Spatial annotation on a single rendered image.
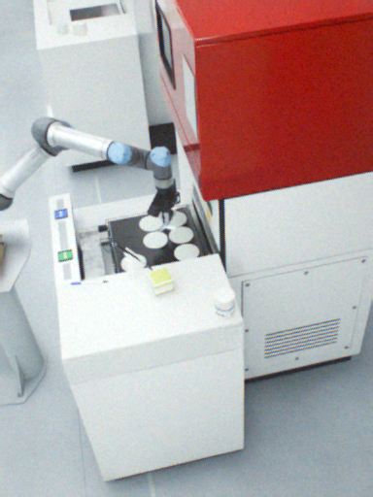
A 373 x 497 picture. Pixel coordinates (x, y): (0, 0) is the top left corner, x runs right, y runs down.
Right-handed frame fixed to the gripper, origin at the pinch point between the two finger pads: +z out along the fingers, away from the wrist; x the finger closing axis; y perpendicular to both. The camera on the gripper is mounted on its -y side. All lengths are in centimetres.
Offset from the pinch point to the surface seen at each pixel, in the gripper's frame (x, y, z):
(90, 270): 11.0, -34.4, 4.0
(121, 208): 31.6, 6.5, 10.0
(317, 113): -54, 21, -59
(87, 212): 43.1, -4.1, 10.0
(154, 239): -0.6, -7.7, 2.0
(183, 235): -8.9, 0.5, 2.0
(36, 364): 53, -50, 83
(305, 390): -63, 18, 92
